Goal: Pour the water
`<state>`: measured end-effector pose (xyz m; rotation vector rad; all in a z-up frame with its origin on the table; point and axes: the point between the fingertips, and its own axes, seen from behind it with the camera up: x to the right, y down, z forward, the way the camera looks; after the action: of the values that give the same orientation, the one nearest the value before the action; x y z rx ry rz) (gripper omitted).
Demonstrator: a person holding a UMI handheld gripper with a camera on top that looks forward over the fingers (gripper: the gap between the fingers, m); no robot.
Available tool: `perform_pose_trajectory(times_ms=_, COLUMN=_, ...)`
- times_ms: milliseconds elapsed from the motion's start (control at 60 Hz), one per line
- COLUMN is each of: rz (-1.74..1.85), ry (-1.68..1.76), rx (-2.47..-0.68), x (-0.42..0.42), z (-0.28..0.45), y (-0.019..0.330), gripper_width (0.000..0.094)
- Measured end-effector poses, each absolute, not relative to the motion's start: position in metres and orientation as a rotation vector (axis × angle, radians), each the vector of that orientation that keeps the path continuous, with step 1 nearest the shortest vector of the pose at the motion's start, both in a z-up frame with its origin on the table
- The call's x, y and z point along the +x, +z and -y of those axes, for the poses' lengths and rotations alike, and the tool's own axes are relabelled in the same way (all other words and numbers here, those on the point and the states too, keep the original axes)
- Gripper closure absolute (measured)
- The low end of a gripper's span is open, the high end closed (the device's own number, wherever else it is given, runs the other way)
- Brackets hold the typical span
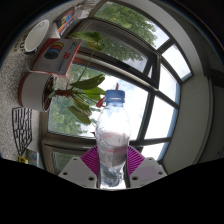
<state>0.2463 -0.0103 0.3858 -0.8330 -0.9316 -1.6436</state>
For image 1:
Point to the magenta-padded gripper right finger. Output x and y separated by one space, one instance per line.
147 170

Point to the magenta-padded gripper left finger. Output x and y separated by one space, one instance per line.
78 170

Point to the clear blue-capped water bottle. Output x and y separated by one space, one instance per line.
112 140

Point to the long yellow box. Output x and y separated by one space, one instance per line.
22 159

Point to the black lattice trivet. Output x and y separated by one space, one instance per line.
21 130

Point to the potted plant in white pot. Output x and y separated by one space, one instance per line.
31 91

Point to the red and white cardboard box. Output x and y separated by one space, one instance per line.
56 56

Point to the dark colourful flat box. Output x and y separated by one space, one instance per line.
65 20

